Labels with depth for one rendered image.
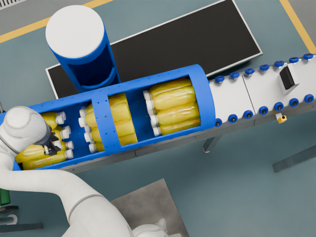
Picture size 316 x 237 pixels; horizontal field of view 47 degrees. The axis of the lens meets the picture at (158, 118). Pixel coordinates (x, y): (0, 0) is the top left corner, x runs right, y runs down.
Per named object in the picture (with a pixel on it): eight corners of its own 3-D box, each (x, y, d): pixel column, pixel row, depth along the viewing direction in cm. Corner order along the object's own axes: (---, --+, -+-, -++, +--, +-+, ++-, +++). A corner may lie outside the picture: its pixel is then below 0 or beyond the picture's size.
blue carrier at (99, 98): (211, 134, 169) (220, 115, 142) (23, 184, 164) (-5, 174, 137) (193, 80, 178) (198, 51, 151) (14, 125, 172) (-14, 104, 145)
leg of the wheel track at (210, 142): (211, 151, 264) (226, 132, 203) (203, 154, 263) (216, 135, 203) (209, 144, 265) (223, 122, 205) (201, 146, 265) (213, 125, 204)
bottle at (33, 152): (6, 154, 146) (52, 143, 148) (9, 145, 152) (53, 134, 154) (12, 168, 150) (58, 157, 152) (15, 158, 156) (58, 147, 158)
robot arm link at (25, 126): (35, 107, 126) (4, 134, 124) (18, 93, 111) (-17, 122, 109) (55, 130, 124) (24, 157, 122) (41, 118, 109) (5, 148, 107)
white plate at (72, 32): (33, 38, 174) (34, 39, 175) (81, 67, 170) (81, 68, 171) (68, -5, 180) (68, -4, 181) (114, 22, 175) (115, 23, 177)
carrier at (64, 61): (75, 97, 259) (107, 118, 255) (33, 40, 175) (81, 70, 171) (98, 66, 265) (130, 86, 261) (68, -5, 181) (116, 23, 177)
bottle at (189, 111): (198, 116, 160) (157, 127, 159) (194, 101, 160) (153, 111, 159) (201, 115, 153) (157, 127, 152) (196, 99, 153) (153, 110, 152)
